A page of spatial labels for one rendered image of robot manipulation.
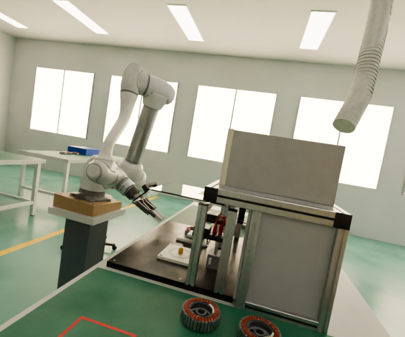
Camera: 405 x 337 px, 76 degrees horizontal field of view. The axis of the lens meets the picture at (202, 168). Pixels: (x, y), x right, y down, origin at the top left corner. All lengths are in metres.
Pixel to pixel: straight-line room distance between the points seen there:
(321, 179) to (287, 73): 5.17
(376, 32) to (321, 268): 2.05
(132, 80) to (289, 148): 0.97
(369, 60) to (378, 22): 0.31
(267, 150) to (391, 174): 5.41
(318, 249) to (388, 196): 5.43
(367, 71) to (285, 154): 1.59
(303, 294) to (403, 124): 5.62
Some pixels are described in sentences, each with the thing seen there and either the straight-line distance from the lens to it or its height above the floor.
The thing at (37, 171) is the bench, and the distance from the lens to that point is 3.96.
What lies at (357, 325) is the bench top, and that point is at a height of 0.75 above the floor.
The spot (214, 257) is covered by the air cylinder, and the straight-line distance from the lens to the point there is 1.09.
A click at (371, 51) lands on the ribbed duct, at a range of 2.53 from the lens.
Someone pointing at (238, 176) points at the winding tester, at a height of 1.16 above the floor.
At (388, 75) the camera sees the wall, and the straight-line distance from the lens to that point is 6.42.
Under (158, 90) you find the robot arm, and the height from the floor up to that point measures 1.52.
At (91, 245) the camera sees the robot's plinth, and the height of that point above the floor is 0.54.
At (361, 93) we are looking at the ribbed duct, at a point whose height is 1.82.
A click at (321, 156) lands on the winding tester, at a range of 0.95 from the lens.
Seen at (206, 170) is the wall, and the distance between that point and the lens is 5.90.
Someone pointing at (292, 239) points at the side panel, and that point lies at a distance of 0.87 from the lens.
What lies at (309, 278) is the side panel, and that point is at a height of 0.90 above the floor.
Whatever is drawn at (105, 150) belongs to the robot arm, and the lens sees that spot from 1.36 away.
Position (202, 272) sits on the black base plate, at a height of 0.77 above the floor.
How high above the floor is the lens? 1.24
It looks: 4 degrees down
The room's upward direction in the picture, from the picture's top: 9 degrees clockwise
